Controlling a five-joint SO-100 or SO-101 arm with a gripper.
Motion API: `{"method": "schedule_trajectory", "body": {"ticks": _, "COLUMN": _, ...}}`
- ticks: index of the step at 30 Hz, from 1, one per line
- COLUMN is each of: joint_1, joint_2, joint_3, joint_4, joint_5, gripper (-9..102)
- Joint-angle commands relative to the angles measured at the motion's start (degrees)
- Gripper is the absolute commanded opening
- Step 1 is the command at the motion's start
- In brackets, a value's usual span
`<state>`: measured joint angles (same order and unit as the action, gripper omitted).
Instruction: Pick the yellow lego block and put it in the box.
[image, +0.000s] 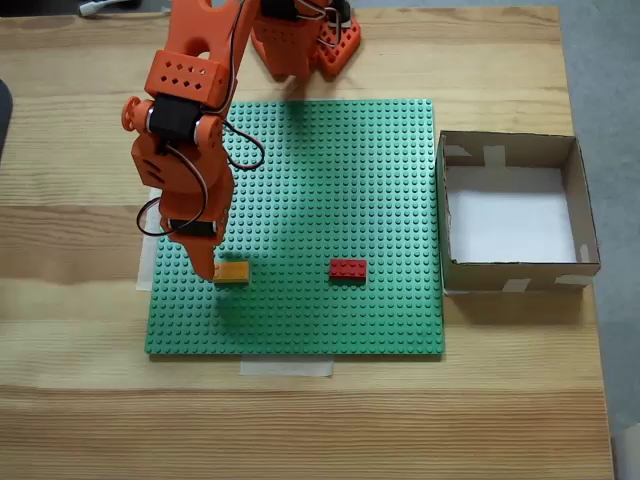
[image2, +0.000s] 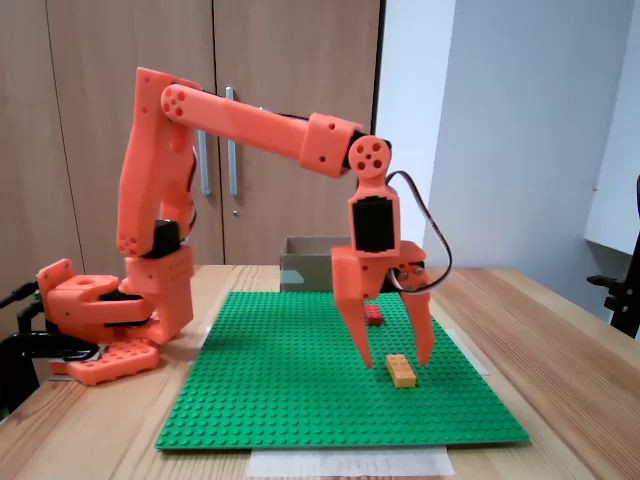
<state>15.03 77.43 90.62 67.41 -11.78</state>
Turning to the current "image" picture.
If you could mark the white paper sheet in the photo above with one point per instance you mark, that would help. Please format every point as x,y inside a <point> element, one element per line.
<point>510,220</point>

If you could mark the cardboard box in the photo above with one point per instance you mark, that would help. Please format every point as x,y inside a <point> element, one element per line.
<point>585,200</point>

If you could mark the red lego block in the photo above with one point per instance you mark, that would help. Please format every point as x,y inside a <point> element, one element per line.
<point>348,270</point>

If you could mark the black rounded object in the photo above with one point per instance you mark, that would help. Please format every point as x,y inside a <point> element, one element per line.
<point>4,115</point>

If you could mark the masking tape strip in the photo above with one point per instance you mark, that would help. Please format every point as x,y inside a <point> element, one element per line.
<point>285,368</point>
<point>145,270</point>

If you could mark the green lego baseplate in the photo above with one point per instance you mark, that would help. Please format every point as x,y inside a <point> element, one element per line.
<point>325,310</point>

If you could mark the yellow lego block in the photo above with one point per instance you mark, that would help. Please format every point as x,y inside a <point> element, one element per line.
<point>235,272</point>

